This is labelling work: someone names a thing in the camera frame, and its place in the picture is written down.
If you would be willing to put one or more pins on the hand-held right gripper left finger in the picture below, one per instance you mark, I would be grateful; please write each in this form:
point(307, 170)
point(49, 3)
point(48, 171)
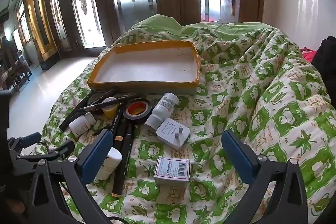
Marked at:
point(97, 153)

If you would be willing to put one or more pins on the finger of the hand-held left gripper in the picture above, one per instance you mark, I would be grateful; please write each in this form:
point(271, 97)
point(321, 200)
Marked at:
point(32, 138)
point(52, 153)

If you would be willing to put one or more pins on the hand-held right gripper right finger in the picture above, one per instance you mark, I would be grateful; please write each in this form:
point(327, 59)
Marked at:
point(239, 158)

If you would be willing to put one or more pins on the small white bottle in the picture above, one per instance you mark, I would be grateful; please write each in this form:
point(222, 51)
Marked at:
point(113, 161)
point(80, 125)

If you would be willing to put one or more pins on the black marker with orange ends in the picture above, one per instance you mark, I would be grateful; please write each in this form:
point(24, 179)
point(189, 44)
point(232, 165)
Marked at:
point(118, 169)

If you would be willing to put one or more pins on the long black pen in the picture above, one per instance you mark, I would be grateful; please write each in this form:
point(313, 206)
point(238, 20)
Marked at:
point(76, 115)

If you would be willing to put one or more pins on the black tape roll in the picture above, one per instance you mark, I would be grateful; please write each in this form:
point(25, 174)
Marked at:
point(128, 119)

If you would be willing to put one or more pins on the small white barcode box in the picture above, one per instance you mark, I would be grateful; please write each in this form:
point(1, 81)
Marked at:
point(170, 169)

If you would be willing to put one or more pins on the white power adapter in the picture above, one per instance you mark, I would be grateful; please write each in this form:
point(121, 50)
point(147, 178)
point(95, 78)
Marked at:
point(168, 132)

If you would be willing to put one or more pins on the large white green-label bottle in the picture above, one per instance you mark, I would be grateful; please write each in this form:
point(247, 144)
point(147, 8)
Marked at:
point(164, 108)

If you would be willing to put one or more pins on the yellow-edged white box tray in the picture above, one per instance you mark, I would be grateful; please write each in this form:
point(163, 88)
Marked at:
point(147, 64)

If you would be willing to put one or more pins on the small yellow jar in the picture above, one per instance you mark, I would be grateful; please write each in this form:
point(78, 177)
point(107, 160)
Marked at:
point(110, 111)

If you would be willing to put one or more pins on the dark wooden chair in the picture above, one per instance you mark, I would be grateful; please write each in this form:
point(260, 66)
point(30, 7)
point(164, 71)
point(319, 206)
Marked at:
point(15, 69)

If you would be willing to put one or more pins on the green printed blanket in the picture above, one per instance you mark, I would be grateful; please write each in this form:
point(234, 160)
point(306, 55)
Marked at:
point(236, 82)

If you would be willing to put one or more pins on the yellow framed glass door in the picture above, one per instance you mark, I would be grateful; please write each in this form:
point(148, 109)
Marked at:
point(36, 16)

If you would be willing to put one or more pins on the red cloth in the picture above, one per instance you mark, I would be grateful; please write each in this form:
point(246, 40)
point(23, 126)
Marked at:
point(309, 54)

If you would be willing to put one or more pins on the black cloth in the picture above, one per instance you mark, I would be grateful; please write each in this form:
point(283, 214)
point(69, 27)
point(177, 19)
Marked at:
point(325, 61)

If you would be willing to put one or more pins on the narrow brown glass door panel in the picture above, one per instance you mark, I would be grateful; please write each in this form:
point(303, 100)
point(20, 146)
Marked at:
point(56, 3)

